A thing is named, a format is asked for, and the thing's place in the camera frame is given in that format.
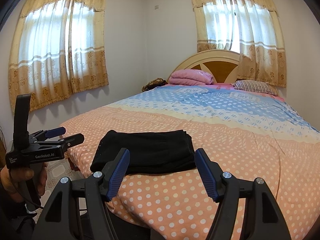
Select cream wooden headboard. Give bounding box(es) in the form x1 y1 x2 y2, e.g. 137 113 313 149
169 49 240 83

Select brown patterned cushion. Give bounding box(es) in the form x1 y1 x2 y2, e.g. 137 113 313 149
142 78 168 92

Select pink folded blanket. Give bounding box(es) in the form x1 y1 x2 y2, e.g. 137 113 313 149
168 69 214 86

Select beige curtain side window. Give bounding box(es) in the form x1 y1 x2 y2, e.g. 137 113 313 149
8 0 108 110

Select person's left hand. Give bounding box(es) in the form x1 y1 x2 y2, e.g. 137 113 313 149
1 163 47 203

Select black pants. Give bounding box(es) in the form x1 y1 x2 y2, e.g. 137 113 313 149
90 130 196 175

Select beige curtain behind bed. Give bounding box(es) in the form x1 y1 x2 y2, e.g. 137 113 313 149
191 0 287 87

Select striped pillow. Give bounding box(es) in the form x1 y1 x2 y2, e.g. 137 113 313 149
232 80 278 96

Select polka dot bed cover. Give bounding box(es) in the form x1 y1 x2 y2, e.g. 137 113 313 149
63 86 319 239

